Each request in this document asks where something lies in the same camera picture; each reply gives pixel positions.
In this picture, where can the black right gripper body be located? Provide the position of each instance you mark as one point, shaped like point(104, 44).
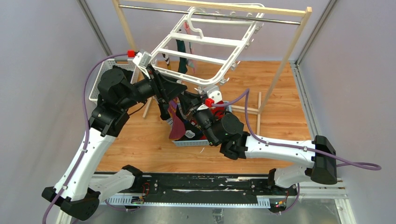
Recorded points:
point(194, 111)

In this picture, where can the white plastic clip hanger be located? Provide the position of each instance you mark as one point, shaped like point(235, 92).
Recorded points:
point(207, 73)

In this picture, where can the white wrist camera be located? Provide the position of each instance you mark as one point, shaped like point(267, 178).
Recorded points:
point(209, 96)
point(141, 61)

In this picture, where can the purple striped sock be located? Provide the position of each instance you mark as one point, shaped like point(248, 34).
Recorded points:
point(177, 128)

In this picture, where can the blue plastic sock basket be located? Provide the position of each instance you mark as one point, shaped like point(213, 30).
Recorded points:
point(193, 136)

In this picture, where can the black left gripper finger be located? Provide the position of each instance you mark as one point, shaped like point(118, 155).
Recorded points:
point(177, 88)
point(171, 95)

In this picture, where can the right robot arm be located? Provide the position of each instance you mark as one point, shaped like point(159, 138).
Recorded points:
point(313, 160)

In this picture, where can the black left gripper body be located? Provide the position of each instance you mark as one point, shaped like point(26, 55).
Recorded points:
point(158, 85)

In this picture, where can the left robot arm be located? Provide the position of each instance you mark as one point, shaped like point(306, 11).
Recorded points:
point(74, 193)

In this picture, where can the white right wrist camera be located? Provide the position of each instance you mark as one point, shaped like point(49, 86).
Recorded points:
point(209, 96)

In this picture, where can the wooden clothes rack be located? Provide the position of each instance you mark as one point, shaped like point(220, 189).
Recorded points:
point(197, 35)

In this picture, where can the pink patterned sock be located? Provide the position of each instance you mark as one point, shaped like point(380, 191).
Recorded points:
point(190, 62)

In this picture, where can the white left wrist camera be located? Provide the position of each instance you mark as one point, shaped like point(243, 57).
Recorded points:
point(141, 61)

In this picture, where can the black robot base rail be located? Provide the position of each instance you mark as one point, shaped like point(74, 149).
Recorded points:
point(217, 191)

